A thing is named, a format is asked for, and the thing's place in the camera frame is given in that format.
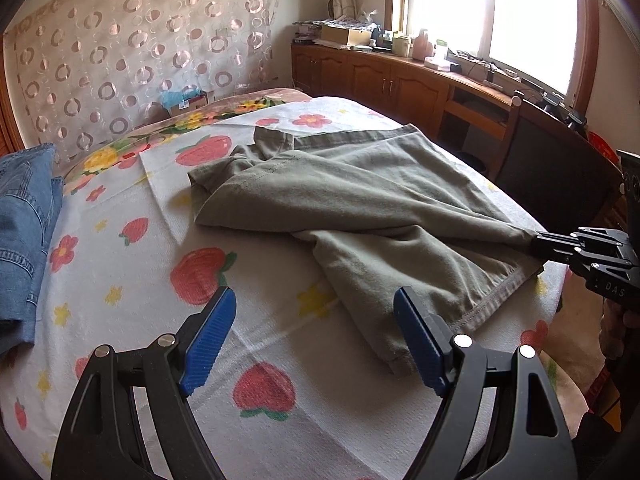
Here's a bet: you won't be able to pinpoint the dark wooden chair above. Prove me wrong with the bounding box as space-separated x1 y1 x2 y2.
492 95 623 241

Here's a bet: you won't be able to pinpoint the small cardboard box with blue cloth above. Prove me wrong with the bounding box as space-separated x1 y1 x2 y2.
161 87 210 118

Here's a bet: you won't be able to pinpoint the window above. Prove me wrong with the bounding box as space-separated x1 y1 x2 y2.
387 0 598 97

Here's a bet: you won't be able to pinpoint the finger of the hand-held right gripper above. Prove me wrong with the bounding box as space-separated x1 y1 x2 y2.
567 247 640 281
530 227 632 258

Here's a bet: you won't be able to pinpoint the circle pattern sheer curtain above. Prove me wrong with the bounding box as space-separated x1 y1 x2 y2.
2 0 281 147

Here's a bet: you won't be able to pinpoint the person's right hand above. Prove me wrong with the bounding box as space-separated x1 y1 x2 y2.
601 304 640 362

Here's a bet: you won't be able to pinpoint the fruit print white bed sheet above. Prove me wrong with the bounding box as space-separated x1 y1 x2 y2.
0 95 571 480

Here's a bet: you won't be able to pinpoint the stack of papers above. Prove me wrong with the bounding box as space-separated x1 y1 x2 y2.
291 19 327 45

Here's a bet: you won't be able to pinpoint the grey-green pants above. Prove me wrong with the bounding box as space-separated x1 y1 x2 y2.
187 124 543 377

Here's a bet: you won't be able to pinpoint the wooden cabinet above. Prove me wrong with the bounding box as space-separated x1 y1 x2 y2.
291 42 640 241

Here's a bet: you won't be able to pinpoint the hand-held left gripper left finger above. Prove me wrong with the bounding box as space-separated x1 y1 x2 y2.
50 286 237 480

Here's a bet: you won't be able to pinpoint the blue jeans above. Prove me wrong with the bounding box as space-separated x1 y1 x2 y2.
0 142 65 356

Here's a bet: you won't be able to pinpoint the pink bottle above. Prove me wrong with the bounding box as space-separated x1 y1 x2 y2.
411 29 435 59

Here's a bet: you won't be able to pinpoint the floral blanket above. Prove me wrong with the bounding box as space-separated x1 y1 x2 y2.
52 87 312 196

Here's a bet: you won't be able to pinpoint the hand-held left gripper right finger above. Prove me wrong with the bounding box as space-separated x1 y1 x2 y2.
393 286 574 480

